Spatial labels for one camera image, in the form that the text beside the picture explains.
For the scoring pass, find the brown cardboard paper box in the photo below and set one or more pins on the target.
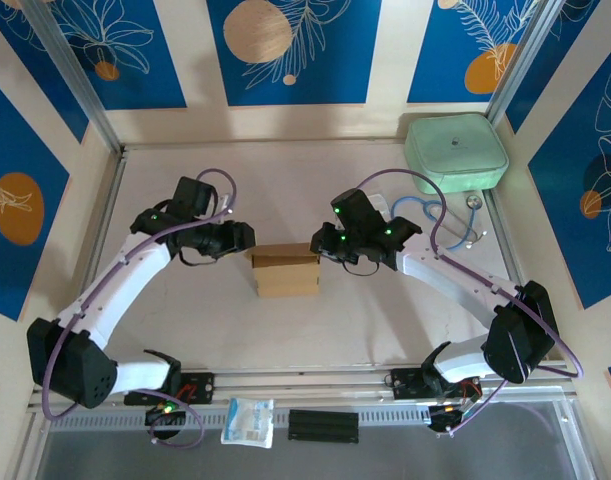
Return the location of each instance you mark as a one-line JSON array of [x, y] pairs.
[[287, 280]]

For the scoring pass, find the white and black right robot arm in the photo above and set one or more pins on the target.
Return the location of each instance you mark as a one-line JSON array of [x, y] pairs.
[[450, 272]]

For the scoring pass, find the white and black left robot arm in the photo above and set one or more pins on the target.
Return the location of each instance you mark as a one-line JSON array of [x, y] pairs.
[[120, 285]]

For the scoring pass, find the mint green zip case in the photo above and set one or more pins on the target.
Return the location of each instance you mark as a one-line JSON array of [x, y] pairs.
[[455, 150]]

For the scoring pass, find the blue stethoscope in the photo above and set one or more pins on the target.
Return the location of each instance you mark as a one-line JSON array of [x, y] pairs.
[[473, 201]]

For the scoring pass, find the black ribbed block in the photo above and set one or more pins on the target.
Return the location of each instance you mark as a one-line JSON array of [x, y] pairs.
[[324, 426]]

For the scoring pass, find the white blue plastic packet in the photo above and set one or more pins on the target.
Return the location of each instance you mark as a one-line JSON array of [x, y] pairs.
[[247, 422]]

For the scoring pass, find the black left controller board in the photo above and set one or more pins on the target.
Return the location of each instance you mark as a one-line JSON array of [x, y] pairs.
[[165, 417]]

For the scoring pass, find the black controller board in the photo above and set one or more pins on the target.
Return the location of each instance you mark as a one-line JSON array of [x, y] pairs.
[[165, 417], [442, 419]]

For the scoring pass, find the black right controller board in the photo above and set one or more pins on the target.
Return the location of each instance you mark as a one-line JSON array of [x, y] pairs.
[[442, 419]]

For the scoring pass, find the grey metal sheet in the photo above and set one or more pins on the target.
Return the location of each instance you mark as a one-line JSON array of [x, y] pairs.
[[335, 462]]

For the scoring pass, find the aluminium table side rail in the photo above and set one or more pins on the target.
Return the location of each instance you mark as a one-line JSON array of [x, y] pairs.
[[515, 260], [92, 200]]

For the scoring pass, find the aluminium frame cross rail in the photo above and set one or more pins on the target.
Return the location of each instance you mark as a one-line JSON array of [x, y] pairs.
[[305, 382]]

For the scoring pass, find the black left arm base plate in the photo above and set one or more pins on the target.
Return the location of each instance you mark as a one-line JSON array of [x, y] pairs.
[[200, 387]]

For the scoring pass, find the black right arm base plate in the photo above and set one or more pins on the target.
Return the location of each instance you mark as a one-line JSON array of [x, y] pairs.
[[405, 382]]

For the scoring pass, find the aluminium frame post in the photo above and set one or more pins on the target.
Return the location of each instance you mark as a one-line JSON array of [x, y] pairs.
[[520, 60], [80, 80]]

